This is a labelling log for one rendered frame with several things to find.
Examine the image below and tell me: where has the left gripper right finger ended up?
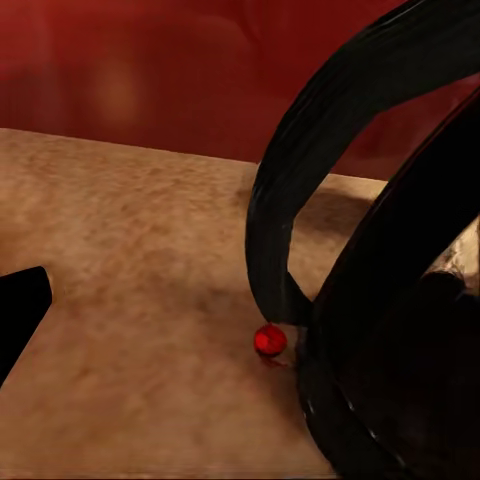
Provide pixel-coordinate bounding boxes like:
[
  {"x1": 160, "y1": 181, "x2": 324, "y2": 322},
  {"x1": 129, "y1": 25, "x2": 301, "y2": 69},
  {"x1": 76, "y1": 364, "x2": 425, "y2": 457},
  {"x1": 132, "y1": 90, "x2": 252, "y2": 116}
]
[{"x1": 448, "y1": 265, "x2": 480, "y2": 347}]

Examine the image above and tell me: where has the electric kettle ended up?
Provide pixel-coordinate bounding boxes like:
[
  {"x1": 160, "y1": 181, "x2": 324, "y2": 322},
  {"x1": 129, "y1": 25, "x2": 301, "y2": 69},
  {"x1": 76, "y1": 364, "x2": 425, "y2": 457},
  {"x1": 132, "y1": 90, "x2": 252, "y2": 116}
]
[{"x1": 246, "y1": 0, "x2": 480, "y2": 480}]

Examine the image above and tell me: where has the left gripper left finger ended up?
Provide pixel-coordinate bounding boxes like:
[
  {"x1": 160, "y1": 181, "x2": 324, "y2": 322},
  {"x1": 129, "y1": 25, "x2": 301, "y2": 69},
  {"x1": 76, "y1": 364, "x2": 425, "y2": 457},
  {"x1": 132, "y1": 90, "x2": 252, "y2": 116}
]
[{"x1": 0, "y1": 266, "x2": 52, "y2": 388}]

